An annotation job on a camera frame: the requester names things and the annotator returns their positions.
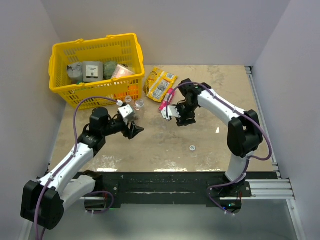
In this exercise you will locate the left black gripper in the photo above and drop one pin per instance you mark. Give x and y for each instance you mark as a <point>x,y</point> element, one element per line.
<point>131,132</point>

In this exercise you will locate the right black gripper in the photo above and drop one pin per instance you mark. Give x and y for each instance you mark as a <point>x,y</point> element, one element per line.
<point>183,121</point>

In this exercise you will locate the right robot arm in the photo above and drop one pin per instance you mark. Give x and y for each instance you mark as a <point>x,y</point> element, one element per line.
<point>244,133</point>

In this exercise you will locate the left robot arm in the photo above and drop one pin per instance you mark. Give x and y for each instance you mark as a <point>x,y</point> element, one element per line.
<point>44,201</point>

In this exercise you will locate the clear bottle left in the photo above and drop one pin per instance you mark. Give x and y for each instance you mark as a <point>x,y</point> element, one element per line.
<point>139,104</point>

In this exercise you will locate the orange drink bottle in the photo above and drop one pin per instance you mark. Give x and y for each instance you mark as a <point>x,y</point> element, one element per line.
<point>129,101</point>

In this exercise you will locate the pink carton box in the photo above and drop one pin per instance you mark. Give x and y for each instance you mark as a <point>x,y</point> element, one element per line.
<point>167,99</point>

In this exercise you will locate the yellow snack bag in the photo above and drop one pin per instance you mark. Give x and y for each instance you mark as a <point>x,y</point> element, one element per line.
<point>158,83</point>

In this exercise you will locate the pink packaged item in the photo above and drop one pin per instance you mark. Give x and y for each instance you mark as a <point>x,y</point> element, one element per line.
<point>122,71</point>

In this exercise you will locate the yellow plastic shopping basket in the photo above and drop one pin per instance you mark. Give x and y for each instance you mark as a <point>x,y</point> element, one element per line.
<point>122,48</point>

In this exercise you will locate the green round item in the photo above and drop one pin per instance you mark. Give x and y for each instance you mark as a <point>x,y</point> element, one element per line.
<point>109,68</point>

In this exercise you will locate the grey box in basket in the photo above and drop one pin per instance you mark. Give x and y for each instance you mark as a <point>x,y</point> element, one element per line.
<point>92,71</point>

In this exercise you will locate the grey bag in basket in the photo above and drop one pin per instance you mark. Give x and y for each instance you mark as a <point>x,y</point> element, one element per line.
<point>75,71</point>

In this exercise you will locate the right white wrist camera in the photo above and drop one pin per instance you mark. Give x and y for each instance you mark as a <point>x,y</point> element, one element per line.
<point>170,111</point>

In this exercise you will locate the black base frame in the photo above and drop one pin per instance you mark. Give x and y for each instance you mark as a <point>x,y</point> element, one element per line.
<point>115,189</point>

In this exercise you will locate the aluminium rail frame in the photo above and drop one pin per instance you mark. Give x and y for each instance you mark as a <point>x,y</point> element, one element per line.
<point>269,214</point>

